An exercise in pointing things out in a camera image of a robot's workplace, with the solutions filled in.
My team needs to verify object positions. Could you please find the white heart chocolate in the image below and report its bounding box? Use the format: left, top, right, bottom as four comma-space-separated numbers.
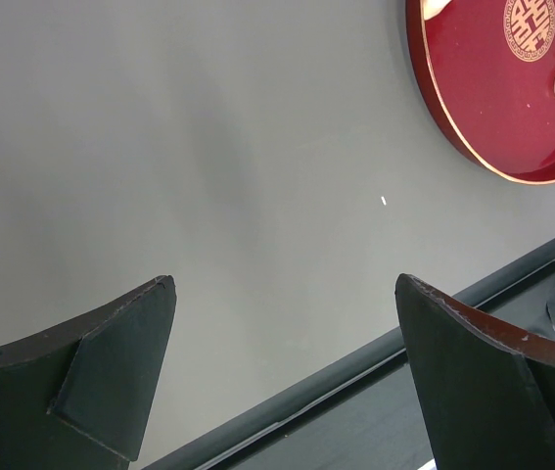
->
421, 0, 451, 21

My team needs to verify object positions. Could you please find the round dark red plate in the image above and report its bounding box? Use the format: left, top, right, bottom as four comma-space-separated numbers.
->
405, 1, 555, 185

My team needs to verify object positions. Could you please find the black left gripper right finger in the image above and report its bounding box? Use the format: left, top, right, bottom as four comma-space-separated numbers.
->
395, 274, 555, 469

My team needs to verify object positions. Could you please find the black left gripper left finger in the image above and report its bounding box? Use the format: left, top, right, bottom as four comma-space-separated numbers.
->
0, 275, 176, 469

